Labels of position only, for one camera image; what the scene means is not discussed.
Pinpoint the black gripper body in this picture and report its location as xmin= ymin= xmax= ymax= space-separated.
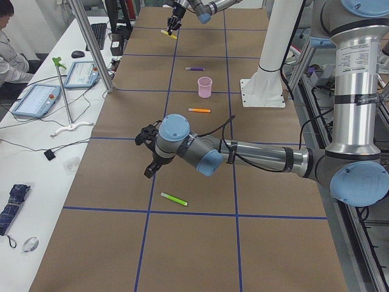
xmin=172 ymin=5 xmax=186 ymax=19
xmin=152 ymin=145 xmax=174 ymax=165

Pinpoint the yellow highlighter pen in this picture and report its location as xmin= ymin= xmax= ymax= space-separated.
xmin=160 ymin=30 xmax=177 ymax=40

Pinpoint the green highlighter pen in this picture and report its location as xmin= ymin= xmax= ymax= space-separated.
xmin=160 ymin=192 xmax=188 ymax=206

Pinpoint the purple marker pen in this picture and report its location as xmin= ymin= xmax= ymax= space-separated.
xmin=185 ymin=67 xmax=205 ymax=71

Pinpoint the orange highlighter pen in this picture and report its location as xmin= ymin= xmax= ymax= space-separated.
xmin=188 ymin=108 xmax=211 ymax=113

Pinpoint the pink mesh pen holder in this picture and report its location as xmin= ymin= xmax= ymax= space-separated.
xmin=198 ymin=77 xmax=213 ymax=99

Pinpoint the black cardboard box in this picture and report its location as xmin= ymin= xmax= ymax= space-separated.
xmin=110 ymin=33 xmax=124 ymax=56

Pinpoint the black keyboard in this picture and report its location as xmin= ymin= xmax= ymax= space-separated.
xmin=91 ymin=23 xmax=107 ymax=50

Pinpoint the clear plastic bag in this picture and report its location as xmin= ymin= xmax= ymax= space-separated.
xmin=63 ymin=156 xmax=80 ymax=175

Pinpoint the black computer mouse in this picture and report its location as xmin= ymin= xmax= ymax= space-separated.
xmin=71 ymin=50 xmax=85 ymax=59

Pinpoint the far blue teach pendant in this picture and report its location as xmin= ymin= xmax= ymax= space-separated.
xmin=64 ymin=61 xmax=100 ymax=89

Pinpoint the blue teach pendant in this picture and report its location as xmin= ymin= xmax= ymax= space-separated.
xmin=64 ymin=61 xmax=100 ymax=89
xmin=11 ymin=84 xmax=61 ymax=118

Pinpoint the small black box device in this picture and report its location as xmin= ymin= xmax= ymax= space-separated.
xmin=44 ymin=149 xmax=56 ymax=161

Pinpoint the near blue teach pendant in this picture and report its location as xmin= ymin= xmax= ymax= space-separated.
xmin=11 ymin=84 xmax=61 ymax=118

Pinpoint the clear glasses case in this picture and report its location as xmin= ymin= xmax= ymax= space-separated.
xmin=21 ymin=237 xmax=40 ymax=254

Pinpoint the folded navy umbrella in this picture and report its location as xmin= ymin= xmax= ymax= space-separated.
xmin=1 ymin=184 xmax=31 ymax=249

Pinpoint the seated person white shirt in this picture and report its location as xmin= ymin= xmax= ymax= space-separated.
xmin=1 ymin=1 xmax=42 ymax=86

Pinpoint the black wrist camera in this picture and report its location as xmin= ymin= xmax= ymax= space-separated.
xmin=135 ymin=120 xmax=162 ymax=150

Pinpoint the aluminium frame post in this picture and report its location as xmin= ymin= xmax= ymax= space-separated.
xmin=69 ymin=0 xmax=114 ymax=93

